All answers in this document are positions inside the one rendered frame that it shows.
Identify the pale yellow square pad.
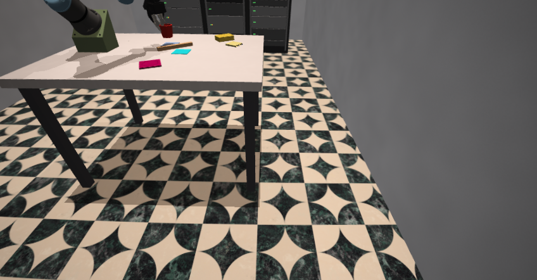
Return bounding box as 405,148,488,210
225,41,242,47

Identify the red cup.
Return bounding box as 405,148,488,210
159,24,173,38

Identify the yellow sponge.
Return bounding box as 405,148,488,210
215,34,234,42

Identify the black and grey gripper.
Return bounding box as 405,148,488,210
146,0,167,32

